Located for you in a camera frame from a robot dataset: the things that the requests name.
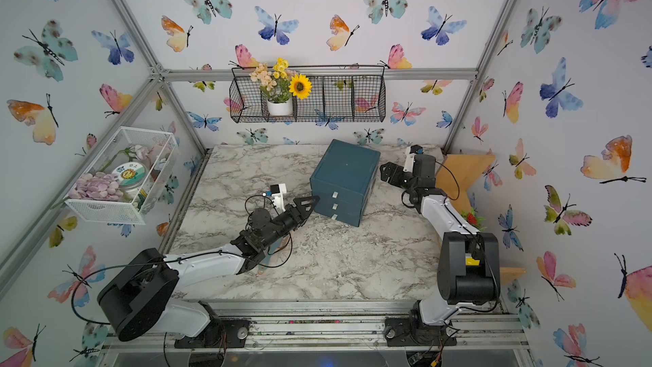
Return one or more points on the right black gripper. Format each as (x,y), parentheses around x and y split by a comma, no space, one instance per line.
(390,171)

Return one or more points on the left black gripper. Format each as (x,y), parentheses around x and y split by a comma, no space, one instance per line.
(295,216)

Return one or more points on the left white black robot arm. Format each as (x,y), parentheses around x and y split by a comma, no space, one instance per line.
(139,300)

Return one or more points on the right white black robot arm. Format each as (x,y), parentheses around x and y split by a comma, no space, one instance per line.
(468,273)

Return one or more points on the dark teal drawer cabinet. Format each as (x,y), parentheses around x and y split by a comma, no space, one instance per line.
(343,181)

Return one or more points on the red flower green plant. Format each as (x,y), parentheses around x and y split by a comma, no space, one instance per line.
(473,219)

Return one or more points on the white pot yellow flowers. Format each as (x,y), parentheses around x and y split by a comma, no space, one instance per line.
(280,87)

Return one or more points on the round green label tin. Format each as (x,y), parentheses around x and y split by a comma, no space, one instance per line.
(130,175)

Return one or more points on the pink artificial flower bunch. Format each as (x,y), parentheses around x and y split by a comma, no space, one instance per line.
(98,186)

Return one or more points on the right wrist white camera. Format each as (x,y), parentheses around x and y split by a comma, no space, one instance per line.
(411,152)

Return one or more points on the wrist white camera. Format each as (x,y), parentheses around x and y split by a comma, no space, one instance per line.
(276,194)
(411,152)

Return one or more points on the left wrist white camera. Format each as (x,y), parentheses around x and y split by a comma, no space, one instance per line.
(276,194)

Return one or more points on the wooden wall shelf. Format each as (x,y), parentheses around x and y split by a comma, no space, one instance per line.
(458,178)

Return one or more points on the black wire wall basket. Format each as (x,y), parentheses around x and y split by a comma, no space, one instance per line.
(354,93)

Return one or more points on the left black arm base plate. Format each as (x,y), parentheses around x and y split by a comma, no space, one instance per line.
(220,333)

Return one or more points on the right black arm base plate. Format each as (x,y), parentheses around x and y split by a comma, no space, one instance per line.
(404,332)

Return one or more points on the white mesh wall basket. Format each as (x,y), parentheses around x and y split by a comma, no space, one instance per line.
(158,152)

